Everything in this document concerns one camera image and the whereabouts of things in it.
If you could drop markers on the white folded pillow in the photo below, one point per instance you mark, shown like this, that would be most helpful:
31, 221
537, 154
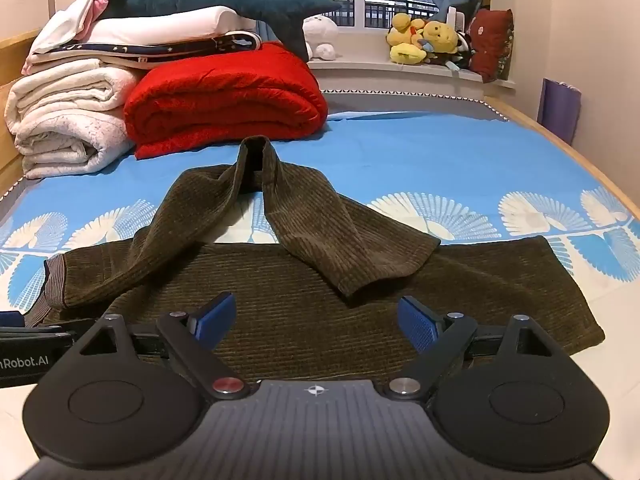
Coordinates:
175, 22

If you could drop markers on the purple paper bag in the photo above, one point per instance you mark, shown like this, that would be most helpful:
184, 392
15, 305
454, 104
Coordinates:
560, 110

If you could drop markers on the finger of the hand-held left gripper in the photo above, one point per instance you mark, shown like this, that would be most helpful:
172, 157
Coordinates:
11, 320

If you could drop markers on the yellow plush toy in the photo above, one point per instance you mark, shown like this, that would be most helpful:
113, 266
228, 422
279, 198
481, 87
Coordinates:
404, 26
407, 53
441, 35

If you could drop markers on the red folded quilt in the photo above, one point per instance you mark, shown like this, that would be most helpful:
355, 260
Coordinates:
225, 95

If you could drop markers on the white folded fleece blanket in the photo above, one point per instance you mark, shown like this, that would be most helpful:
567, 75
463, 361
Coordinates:
65, 110

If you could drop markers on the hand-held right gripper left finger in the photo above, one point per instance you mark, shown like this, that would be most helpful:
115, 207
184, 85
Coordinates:
217, 316

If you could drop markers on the blue printed bed sheet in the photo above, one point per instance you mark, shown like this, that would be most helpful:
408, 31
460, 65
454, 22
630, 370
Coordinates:
425, 160

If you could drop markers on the white folded cloth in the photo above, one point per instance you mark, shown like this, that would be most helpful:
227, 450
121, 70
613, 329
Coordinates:
60, 30

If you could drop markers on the dark red cushion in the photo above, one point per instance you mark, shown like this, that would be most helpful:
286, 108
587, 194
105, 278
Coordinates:
492, 45

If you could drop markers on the navy star-print blanket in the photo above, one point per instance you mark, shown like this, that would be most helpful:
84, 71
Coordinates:
165, 50

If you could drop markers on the pink cloth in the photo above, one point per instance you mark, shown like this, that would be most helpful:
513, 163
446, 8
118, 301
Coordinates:
96, 7

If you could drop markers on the white window sill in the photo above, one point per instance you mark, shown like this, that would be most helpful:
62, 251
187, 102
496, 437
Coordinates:
400, 71

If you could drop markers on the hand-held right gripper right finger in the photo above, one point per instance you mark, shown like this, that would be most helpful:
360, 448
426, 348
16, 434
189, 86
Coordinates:
417, 317

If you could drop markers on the white seal plush toy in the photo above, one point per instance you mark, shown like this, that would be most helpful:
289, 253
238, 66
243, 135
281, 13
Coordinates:
320, 32

